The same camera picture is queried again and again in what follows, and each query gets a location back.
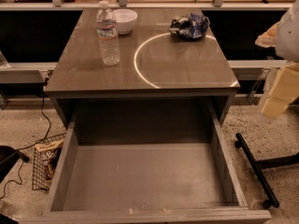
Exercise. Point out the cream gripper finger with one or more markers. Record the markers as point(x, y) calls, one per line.
point(284, 91)
point(268, 38)

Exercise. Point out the blue chip bag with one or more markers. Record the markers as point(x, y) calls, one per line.
point(191, 26)

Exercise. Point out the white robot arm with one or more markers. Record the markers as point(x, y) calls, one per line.
point(283, 36)

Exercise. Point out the brown snack bag in basket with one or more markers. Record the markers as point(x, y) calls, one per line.
point(50, 154)

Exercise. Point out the black chair base leg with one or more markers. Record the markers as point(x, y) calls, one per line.
point(258, 166)

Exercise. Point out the grey cabinet with glossy top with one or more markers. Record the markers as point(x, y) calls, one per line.
point(153, 62)

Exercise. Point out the white ceramic bowl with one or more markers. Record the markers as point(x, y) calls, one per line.
point(126, 20)

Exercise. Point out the open grey drawer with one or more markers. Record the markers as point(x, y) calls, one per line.
point(146, 162)

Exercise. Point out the clear plastic water bottle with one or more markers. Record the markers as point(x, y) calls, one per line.
point(106, 29)

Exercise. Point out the black object at left edge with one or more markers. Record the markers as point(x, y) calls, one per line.
point(8, 157)

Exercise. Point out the black wire basket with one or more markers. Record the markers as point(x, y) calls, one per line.
point(38, 178)

